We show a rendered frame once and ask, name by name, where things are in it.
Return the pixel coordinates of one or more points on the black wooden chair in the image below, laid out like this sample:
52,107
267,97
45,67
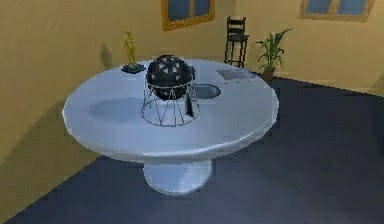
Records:
236,40

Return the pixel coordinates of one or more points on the white round pedestal table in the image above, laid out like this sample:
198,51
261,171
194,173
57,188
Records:
126,133

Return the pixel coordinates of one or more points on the grey round plate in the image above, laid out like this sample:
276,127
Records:
207,91

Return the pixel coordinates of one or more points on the gold statuette on black base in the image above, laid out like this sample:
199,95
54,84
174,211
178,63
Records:
130,50

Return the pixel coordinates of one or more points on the orange framed window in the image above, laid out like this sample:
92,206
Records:
188,11

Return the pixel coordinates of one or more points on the green potted house plant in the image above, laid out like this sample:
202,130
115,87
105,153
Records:
271,53

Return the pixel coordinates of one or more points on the tan framed window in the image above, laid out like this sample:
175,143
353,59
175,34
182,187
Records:
336,8

